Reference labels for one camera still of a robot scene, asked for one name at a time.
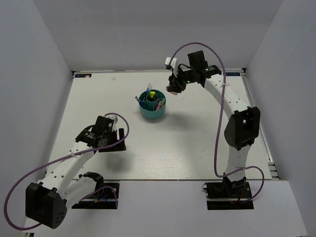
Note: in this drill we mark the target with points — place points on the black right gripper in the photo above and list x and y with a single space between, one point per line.
175 85

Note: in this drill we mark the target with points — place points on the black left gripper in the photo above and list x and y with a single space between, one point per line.
120 146

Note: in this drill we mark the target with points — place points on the blue ballpoint pen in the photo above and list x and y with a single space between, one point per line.
142 103

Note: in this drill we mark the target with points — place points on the yellow black highlighter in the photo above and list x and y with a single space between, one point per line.
152 94

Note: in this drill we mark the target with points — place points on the pink eraser stick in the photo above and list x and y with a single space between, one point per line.
159 106

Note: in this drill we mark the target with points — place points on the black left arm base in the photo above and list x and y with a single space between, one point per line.
104 199

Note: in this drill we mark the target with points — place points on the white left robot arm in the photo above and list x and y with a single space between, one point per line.
48 200

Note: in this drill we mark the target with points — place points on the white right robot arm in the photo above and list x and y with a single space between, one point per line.
243 120

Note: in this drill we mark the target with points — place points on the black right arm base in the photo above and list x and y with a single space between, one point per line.
224 196

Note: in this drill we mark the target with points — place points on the blue right corner label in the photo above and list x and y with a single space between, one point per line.
232 74

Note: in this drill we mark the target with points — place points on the blue corner label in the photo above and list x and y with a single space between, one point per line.
83 75
232 74

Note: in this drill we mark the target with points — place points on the teal round organizer container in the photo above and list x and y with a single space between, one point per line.
150 112

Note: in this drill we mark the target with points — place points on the blue left corner label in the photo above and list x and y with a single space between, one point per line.
83 75

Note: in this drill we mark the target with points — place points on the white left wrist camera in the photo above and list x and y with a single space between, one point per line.
115 120

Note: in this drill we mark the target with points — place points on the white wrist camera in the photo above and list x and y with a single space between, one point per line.
172 65
115 120

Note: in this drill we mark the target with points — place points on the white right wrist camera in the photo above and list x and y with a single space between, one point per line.
172 65

